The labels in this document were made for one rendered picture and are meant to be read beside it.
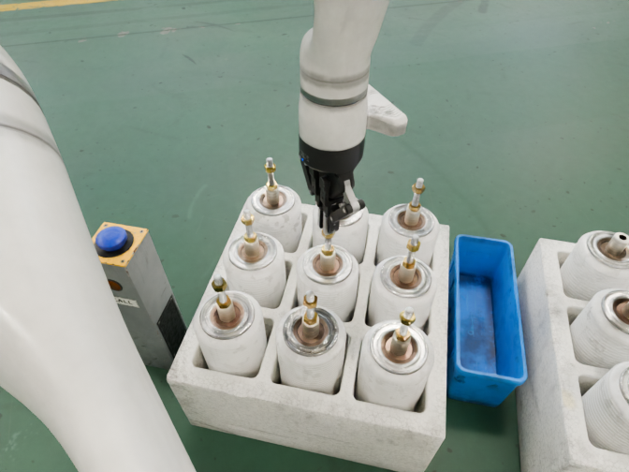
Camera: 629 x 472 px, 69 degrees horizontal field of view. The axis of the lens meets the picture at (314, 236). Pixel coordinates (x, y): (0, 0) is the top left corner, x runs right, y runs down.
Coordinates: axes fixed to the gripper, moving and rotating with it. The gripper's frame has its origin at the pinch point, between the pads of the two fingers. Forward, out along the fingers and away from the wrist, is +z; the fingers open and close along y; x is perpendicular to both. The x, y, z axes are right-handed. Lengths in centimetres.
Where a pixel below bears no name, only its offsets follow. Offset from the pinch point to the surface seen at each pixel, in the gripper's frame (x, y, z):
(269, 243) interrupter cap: -6.0, -7.8, 9.7
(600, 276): 36.6, 20.6, 11.5
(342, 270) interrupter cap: 1.4, 2.1, 9.6
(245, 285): -11.8, -4.1, 12.5
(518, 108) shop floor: 94, -44, 34
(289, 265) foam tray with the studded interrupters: -2.3, -8.7, 18.4
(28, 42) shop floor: -37, -165, 35
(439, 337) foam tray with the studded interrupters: 11.1, 15.3, 17.0
